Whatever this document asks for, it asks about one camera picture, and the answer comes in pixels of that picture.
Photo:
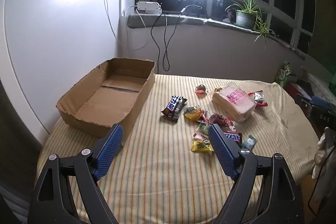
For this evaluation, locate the small pink candy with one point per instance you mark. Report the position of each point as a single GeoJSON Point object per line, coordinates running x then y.
{"type": "Point", "coordinates": [200, 136]}

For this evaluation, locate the white power strip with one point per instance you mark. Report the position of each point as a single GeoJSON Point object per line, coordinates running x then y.
{"type": "Point", "coordinates": [148, 7]}

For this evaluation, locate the person's right hand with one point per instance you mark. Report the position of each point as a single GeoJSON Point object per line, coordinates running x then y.
{"type": "Point", "coordinates": [324, 150]}

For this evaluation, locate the black tripod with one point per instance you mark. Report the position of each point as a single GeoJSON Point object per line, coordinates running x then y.
{"type": "Point", "coordinates": [200, 3]}

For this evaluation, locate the bagged sliced bread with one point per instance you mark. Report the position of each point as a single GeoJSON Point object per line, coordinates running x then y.
{"type": "Point", "coordinates": [232, 103]}

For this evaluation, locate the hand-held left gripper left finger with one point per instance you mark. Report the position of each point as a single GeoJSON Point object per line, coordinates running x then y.
{"type": "Point", "coordinates": [109, 153]}

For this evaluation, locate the green printed bag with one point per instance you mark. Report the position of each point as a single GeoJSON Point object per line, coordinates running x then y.
{"type": "Point", "coordinates": [285, 74]}

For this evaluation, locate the red clear candy packet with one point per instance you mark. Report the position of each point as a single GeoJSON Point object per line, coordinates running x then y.
{"type": "Point", "coordinates": [218, 119]}

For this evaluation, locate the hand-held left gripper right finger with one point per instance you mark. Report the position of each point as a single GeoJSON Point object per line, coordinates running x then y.
{"type": "Point", "coordinates": [221, 153]}

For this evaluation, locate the striped yellow tablecloth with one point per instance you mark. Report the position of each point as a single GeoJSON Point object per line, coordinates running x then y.
{"type": "Point", "coordinates": [157, 161]}

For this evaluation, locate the small green packet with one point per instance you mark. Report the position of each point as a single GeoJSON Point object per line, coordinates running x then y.
{"type": "Point", "coordinates": [248, 141]}

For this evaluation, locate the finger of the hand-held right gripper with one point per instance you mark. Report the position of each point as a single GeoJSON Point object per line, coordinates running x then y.
{"type": "Point", "coordinates": [323, 100]}

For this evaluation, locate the round chocolate candy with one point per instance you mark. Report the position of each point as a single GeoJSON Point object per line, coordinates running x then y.
{"type": "Point", "coordinates": [200, 89]}

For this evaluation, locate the yellow colourful candy packet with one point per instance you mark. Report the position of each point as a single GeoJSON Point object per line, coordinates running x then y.
{"type": "Point", "coordinates": [170, 114]}

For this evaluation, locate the red foil wrapper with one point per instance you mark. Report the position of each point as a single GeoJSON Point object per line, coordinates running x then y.
{"type": "Point", "coordinates": [258, 99]}

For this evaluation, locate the yellow jelly cup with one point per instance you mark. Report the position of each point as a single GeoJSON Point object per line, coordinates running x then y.
{"type": "Point", "coordinates": [193, 113]}

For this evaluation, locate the cardboard box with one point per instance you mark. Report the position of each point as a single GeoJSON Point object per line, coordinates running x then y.
{"type": "Point", "coordinates": [113, 98]}

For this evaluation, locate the potted spider plant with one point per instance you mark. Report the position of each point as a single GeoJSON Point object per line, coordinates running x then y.
{"type": "Point", "coordinates": [246, 16]}

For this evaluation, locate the brown chocolate bar blue label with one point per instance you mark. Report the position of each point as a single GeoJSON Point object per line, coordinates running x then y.
{"type": "Point", "coordinates": [176, 103]}
{"type": "Point", "coordinates": [233, 137]}

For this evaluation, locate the small green candy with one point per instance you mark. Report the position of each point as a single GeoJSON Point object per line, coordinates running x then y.
{"type": "Point", "coordinates": [202, 128]}

